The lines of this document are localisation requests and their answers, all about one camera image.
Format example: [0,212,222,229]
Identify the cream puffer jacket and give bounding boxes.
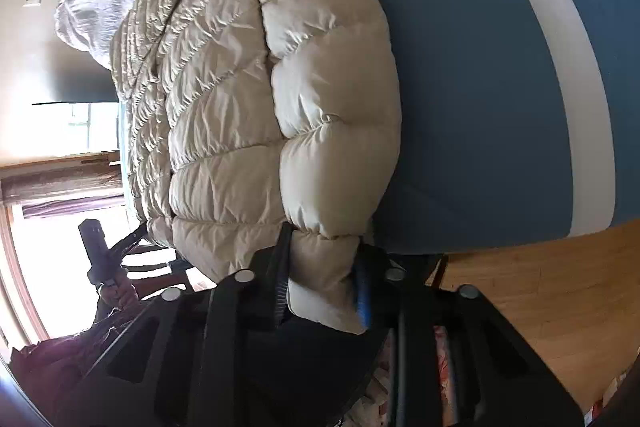
[107,0,403,335]

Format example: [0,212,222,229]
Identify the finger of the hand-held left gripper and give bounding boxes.
[111,229,150,260]

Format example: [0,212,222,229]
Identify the dark chair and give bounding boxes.
[120,244,198,295]

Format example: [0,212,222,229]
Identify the wooden window frame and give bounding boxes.
[0,149,123,348]

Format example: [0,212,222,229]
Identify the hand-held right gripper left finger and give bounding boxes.
[65,223,297,427]

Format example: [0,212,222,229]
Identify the floral patterned cloth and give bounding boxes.
[345,324,468,427]

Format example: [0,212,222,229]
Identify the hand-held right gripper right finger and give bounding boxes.
[350,243,586,427]

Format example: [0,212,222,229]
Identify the blue bed sheet white stripes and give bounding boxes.
[332,0,640,258]

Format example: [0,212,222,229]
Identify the person's left hand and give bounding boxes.
[98,278,140,311]

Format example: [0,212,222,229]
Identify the person's left forearm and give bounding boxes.
[9,303,147,388]

